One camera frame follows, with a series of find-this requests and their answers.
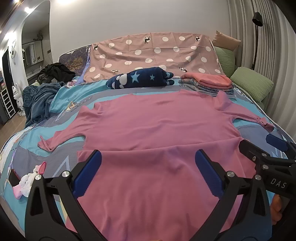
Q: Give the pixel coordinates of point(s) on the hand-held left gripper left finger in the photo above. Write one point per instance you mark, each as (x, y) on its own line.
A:
(89, 172)

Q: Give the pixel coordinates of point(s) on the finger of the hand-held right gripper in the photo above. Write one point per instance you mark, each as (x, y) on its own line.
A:
(276, 141)
(251, 150)

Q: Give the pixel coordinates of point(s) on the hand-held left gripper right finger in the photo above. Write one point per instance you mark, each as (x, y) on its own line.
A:
(207, 172)

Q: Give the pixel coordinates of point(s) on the pink long-sleeve shirt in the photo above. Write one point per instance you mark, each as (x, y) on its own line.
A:
(150, 129)

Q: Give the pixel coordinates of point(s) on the stack of folded patterned clothes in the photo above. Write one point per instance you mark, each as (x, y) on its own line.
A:
(208, 90)

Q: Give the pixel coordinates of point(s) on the pile of black clothes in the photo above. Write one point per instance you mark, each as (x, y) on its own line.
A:
(56, 71)

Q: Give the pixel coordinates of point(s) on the person's right hand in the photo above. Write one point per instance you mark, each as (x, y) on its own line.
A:
(276, 208)

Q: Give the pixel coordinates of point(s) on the white and pink small garment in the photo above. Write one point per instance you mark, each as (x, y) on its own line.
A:
(27, 182)

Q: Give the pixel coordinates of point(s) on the green pillow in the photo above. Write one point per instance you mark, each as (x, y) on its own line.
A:
(225, 59)
(251, 84)

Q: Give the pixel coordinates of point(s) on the coral folded garment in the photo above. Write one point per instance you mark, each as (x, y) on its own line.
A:
(208, 80)

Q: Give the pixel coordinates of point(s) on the dark teal fleece blanket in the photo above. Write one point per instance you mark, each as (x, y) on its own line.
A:
(39, 102)

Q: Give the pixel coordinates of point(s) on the beige pleated curtain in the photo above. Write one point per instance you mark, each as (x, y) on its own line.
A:
(272, 51)

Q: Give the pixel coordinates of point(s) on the navy star print blanket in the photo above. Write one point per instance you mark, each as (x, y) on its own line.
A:
(138, 80)

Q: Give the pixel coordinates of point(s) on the white bear figurine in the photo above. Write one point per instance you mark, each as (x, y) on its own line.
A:
(16, 95)

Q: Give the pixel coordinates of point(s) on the white storage rack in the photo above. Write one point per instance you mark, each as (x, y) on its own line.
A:
(6, 103)

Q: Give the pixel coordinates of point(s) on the black floor lamp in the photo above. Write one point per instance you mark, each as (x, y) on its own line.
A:
(256, 34)

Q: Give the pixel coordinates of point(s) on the tan pillow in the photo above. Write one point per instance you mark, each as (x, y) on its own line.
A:
(225, 41)

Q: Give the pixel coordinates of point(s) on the purple tree print sheet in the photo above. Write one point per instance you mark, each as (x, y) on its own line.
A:
(74, 61)

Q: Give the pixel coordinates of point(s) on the pink polka dot blanket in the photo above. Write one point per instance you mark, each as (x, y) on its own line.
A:
(161, 58)

